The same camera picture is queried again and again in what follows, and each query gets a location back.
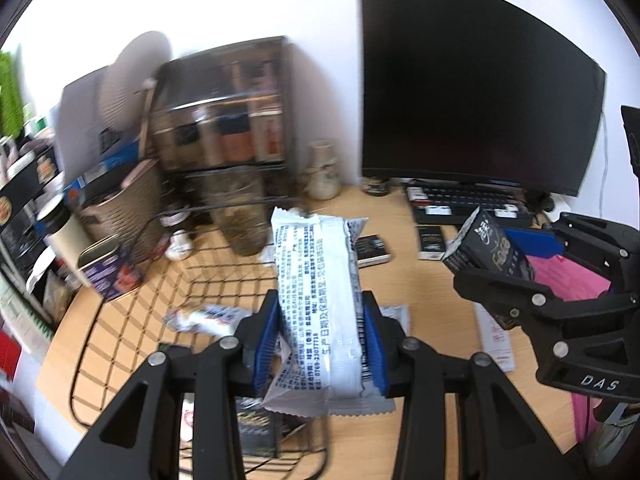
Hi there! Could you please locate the brown slatted basket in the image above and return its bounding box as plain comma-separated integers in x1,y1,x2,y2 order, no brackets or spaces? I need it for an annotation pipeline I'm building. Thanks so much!
75,160,168,256

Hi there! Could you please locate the long white snack packet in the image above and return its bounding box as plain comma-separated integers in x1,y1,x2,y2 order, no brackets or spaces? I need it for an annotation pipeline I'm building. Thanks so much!
474,305,517,373

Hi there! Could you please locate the clear glass cup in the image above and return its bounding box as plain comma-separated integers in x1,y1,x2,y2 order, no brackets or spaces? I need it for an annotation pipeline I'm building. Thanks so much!
209,170,273,257

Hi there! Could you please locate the black wire basket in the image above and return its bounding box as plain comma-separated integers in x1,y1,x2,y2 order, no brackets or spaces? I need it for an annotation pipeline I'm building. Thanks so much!
70,195,333,468

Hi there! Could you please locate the grey flat panel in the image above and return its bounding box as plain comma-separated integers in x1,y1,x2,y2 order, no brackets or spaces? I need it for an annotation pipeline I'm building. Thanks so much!
56,66,151,173

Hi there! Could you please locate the smoky acrylic storage cabinet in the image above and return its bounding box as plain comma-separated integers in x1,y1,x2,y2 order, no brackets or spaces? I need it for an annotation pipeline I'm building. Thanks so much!
150,36,297,226

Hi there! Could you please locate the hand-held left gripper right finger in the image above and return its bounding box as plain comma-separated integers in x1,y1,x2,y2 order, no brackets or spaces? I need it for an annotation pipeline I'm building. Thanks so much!
361,291,583,480

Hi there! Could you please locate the black tissue pack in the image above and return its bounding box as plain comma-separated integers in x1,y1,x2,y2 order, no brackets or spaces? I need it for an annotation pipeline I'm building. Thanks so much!
441,206,536,282

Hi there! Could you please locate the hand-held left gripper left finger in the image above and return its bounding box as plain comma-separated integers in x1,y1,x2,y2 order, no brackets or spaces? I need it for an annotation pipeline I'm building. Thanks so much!
57,290,281,480

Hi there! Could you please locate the white round fan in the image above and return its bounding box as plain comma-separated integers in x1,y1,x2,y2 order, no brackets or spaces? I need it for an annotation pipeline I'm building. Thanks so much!
97,31,173,133

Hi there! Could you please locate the pink mouse mat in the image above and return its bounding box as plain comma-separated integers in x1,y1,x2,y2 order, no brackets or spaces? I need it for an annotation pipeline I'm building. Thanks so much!
522,252,613,443

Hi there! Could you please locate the blue cardboard box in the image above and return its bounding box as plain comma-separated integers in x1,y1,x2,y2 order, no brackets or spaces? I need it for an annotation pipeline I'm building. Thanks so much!
62,139,146,207

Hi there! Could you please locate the black curved monitor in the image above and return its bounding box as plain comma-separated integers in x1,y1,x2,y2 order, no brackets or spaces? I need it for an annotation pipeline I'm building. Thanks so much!
359,0,607,197

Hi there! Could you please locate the cream ceramic vase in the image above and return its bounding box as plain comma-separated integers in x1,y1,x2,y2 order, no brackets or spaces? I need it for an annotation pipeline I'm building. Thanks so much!
302,140,342,200

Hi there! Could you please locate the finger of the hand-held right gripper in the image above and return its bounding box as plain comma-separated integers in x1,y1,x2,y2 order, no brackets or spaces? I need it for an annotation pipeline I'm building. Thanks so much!
502,212,640,286
452,265,631,333

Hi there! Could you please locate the pile of black tissue packets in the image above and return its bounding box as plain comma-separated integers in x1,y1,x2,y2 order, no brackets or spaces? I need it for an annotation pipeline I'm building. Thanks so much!
157,232,448,461

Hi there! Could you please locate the blue metal tin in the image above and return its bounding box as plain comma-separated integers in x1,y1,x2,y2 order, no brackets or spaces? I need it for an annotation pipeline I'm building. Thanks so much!
77,232,146,302

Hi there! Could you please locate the black mechanical keyboard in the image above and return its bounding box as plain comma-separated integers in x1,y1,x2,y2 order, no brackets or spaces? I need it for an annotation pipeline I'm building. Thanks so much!
405,185,533,227

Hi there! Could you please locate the white snack packet with barcode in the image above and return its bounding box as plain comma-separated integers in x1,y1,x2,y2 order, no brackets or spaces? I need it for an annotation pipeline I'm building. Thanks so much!
262,206,396,417

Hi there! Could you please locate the white snack packet black text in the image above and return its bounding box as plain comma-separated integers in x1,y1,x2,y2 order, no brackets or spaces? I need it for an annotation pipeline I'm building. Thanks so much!
377,302,412,338

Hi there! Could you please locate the wooden desktop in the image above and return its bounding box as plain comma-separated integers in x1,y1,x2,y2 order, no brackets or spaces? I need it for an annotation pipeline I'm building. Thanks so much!
37,182,606,466

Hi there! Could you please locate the blue print snack packet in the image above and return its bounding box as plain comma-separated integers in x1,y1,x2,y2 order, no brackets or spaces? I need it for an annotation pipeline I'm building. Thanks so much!
162,304,253,337

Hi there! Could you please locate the white tumbler black lid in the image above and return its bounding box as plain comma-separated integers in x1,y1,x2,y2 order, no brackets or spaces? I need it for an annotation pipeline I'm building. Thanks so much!
36,195,93,291

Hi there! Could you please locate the small dark jar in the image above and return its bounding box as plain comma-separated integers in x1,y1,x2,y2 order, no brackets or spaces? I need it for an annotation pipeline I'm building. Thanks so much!
361,176,391,197

